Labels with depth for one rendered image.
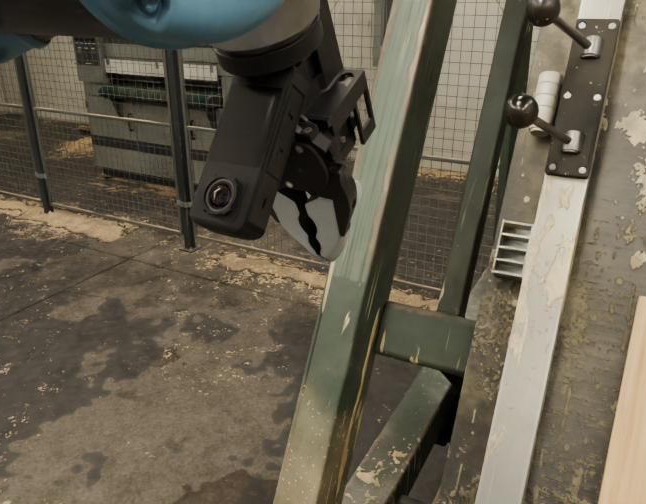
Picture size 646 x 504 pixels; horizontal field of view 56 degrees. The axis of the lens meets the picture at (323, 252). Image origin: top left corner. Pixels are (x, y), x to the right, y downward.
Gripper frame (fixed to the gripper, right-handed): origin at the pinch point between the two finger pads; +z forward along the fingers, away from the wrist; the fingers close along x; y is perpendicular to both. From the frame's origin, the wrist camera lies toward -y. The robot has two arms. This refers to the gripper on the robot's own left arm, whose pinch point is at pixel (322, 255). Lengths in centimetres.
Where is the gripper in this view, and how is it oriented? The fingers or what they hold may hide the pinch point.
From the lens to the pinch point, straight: 51.9
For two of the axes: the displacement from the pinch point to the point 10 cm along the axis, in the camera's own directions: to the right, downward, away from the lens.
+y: 4.5, -7.3, 5.2
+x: -8.6, -2.0, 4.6
